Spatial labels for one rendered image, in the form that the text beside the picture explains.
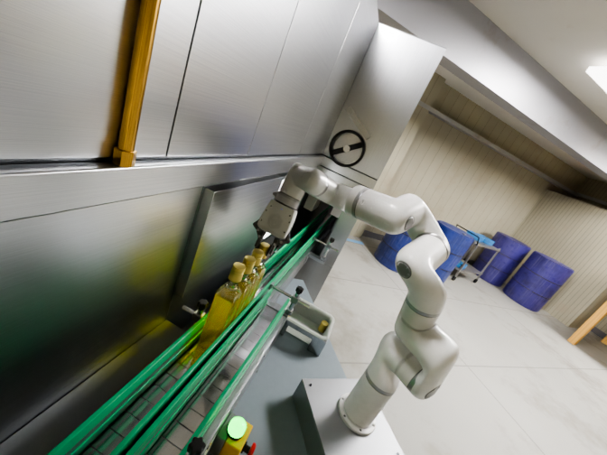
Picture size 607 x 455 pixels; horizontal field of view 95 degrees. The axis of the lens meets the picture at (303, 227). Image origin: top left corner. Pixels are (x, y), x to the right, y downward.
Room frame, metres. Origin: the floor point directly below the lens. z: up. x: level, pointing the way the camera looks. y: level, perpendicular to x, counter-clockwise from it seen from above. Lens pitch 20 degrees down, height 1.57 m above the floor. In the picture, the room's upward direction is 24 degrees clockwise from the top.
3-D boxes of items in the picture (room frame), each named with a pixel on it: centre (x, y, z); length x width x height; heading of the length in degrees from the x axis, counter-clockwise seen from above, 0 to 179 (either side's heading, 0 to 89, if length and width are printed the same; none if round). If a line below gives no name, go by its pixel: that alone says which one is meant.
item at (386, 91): (2.09, -0.16, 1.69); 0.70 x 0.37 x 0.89; 171
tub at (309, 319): (1.00, -0.17, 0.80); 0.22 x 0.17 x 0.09; 81
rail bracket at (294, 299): (0.90, -0.06, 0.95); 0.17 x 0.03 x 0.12; 81
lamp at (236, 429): (0.47, -0.05, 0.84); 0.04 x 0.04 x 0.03
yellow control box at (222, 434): (0.47, -0.06, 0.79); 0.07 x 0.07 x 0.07; 81
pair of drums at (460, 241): (4.43, -1.90, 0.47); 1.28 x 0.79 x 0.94; 115
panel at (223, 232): (1.08, 0.18, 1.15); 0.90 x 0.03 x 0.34; 171
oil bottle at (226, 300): (0.63, 0.11, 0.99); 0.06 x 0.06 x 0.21; 81
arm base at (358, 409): (0.66, -0.40, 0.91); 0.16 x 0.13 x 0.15; 126
